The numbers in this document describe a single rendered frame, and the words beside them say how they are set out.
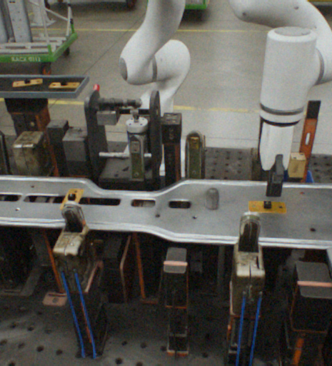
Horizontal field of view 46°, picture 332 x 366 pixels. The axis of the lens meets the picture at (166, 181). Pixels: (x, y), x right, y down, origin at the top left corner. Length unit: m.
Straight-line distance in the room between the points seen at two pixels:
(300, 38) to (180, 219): 0.44
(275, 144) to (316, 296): 0.29
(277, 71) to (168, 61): 0.60
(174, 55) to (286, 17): 0.54
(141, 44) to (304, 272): 0.77
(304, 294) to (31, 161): 0.75
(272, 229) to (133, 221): 0.31
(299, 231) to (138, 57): 0.69
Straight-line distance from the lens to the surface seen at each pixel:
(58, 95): 1.16
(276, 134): 0.78
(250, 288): 0.75
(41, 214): 0.97
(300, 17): 0.84
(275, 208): 0.94
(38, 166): 1.12
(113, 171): 1.13
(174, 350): 1.00
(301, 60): 0.74
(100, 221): 0.91
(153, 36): 1.19
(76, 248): 0.79
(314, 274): 0.84
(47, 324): 1.13
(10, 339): 1.14
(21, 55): 4.91
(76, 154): 1.10
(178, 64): 1.30
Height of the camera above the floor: 1.58
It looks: 35 degrees down
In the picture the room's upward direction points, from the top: 3 degrees counter-clockwise
